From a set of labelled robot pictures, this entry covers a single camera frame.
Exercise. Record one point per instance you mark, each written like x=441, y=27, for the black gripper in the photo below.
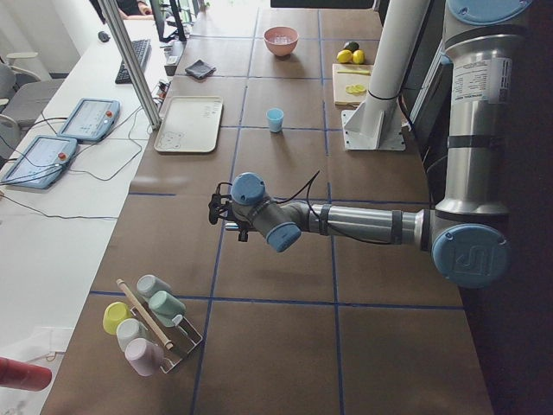
x=242, y=233

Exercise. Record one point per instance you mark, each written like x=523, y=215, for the light blue plastic cup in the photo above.
x=274, y=118

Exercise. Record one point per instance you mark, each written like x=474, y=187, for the clear ice cubes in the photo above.
x=280, y=40

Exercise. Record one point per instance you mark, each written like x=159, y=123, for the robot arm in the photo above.
x=464, y=231

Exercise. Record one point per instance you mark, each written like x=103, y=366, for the grey-blue inverted cup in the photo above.
x=148, y=285

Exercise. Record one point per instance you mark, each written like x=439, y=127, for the mint green inverted cup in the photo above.
x=166, y=307

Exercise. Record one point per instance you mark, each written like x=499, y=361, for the yellow inverted cup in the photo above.
x=114, y=314

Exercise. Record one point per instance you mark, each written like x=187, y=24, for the pale green inverted cup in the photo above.
x=129, y=330

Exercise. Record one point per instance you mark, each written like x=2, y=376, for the pink inverted cup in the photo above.
x=144, y=356

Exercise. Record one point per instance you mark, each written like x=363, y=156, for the cream bear serving tray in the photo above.
x=190, y=125

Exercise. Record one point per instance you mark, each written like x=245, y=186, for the grey folded cloth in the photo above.
x=200, y=70

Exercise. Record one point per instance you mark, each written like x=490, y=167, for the blue teach pendant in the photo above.
x=91, y=120
x=42, y=163

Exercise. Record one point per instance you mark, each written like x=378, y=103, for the pink bowl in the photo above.
x=281, y=50

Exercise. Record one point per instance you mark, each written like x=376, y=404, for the lemon slices stack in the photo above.
x=356, y=89

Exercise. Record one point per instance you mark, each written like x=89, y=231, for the wooden cutting board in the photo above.
x=350, y=83

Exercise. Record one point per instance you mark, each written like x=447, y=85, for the yellow plastic knife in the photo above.
x=360, y=72

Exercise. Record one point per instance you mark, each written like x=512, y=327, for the yellow lemon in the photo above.
x=358, y=57
x=345, y=56

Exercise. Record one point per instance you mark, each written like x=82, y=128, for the green avocado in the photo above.
x=352, y=46

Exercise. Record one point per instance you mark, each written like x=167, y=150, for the red cylinder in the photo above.
x=24, y=376

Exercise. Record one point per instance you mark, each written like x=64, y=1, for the white wire cup rack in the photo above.
x=184, y=339

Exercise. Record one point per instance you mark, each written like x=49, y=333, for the wooden rack handle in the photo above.
x=165, y=341

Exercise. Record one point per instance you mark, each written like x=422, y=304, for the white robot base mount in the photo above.
x=376, y=123

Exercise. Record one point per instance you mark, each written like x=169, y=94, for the aluminium frame post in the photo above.
x=122, y=39

